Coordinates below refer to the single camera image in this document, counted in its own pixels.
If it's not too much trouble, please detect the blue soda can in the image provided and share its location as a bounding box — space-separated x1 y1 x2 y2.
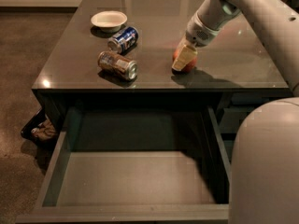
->
107 26 139 54

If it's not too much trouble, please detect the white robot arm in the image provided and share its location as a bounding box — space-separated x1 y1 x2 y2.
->
172 0 299 224

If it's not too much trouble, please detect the white bowl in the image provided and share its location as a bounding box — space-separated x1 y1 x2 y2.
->
91 10 127 33

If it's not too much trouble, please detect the grey counter cabinet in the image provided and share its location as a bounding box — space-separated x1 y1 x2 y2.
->
33 0 291 127

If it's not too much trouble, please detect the black bin with trash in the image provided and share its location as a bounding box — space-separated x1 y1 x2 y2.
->
21 108 58 148

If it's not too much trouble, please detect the closed middle right drawer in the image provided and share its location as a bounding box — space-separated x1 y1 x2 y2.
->
219 106 254 133

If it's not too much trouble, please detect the brown soda can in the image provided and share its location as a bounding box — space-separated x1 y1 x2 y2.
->
97 51 137 81

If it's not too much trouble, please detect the open grey top drawer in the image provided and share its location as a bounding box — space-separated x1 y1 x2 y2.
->
16 107 230 224

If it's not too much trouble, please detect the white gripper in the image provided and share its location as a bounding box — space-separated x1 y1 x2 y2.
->
171 10 221 73

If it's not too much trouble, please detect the red apple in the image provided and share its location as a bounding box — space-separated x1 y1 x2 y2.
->
172 48 198 74

